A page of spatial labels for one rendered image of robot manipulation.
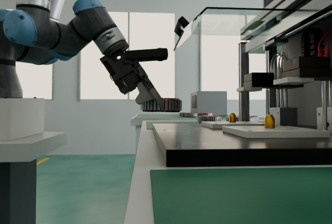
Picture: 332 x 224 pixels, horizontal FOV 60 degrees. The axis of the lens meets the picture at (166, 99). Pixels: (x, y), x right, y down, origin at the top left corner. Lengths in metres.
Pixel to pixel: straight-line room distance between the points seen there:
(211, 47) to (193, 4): 0.87
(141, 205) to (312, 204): 0.13
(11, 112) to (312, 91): 0.81
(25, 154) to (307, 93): 0.79
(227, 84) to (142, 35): 1.82
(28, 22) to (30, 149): 0.28
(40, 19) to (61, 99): 4.76
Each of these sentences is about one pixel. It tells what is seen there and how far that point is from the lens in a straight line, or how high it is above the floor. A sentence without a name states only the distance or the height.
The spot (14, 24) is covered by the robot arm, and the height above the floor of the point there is 1.01.
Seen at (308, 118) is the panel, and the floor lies 0.79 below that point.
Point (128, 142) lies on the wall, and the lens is 5.32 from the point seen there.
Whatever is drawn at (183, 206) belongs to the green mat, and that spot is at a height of 0.75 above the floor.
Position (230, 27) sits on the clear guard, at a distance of 0.90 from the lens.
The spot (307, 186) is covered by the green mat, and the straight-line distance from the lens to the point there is 0.30.
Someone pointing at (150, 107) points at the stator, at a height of 0.82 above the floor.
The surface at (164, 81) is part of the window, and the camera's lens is 5.31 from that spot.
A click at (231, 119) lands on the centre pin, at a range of 0.82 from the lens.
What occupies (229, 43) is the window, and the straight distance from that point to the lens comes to 5.64.
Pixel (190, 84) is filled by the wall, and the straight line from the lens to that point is 5.36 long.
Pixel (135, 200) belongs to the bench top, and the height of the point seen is 0.75.
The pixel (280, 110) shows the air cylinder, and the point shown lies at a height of 0.82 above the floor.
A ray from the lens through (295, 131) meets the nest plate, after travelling 0.55.
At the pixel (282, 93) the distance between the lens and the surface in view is 0.88.
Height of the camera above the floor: 0.82
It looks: 2 degrees up
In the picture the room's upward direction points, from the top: straight up
